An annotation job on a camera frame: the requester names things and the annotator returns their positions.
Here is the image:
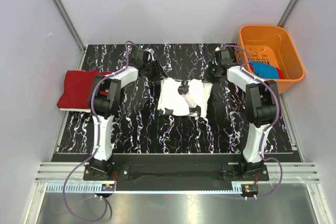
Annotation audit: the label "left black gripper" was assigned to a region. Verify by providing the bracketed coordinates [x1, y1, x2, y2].
[143, 59, 167, 82]

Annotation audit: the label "white t shirt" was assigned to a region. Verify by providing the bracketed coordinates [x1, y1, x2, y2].
[60, 108, 91, 113]
[157, 78, 213, 118]

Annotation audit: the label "red t shirt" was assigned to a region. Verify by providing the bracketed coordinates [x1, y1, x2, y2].
[57, 70, 112, 109]
[276, 68, 284, 79]

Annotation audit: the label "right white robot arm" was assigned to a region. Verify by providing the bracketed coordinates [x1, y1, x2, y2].
[205, 45, 280, 180]

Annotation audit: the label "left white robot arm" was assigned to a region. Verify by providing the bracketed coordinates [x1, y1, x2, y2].
[88, 49, 167, 180]

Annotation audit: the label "blue t shirt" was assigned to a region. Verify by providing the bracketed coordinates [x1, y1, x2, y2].
[249, 61, 279, 79]

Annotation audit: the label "orange plastic basket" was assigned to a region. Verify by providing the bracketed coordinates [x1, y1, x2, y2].
[235, 25, 305, 94]

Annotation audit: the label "red t shirt in basket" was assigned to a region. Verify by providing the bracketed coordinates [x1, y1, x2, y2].
[276, 68, 284, 79]

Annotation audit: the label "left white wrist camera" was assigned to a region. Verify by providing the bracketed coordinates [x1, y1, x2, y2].
[148, 49, 155, 62]

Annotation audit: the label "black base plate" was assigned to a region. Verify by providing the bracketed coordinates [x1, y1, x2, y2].
[83, 154, 269, 189]

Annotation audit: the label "left corner aluminium post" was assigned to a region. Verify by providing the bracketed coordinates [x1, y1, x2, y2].
[52, 0, 86, 53]

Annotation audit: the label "grey slotted cable duct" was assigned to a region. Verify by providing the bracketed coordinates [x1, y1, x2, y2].
[46, 182, 242, 195]

